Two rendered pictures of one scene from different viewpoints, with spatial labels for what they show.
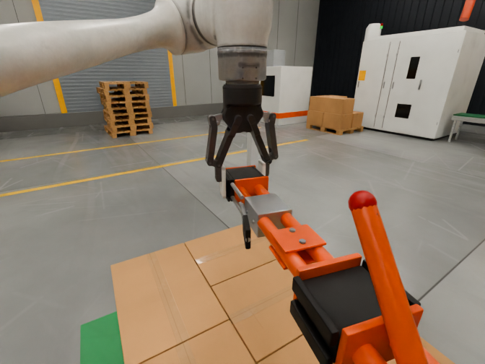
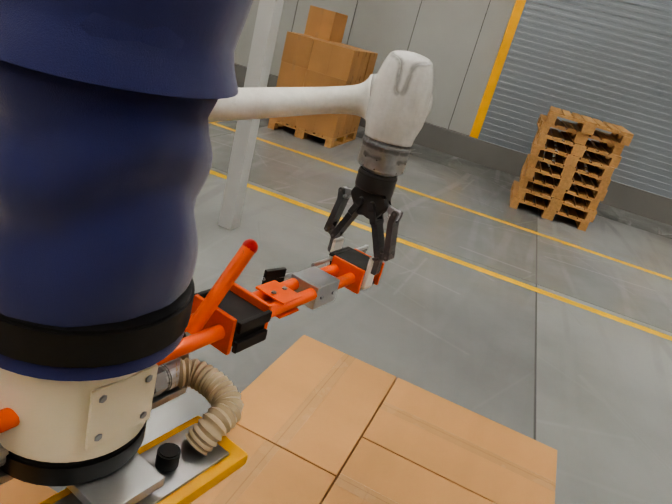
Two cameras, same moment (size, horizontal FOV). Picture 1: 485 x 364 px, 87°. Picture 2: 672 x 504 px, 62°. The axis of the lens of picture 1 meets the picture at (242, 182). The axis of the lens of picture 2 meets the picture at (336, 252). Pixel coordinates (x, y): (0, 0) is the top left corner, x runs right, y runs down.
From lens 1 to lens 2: 0.79 m
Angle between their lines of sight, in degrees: 43
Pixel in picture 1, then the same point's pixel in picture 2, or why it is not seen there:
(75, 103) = (497, 128)
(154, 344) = (255, 421)
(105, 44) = (282, 106)
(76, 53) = (253, 109)
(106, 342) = not seen: hidden behind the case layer
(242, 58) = (367, 148)
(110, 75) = (583, 101)
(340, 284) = (238, 303)
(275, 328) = not seen: outside the picture
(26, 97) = (438, 97)
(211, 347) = (290, 472)
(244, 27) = (373, 124)
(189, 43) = not seen: hidden behind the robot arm
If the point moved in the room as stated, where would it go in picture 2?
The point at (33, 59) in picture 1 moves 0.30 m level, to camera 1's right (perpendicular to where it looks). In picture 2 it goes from (224, 109) to (313, 163)
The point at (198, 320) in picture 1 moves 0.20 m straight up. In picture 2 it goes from (309, 445) to (325, 390)
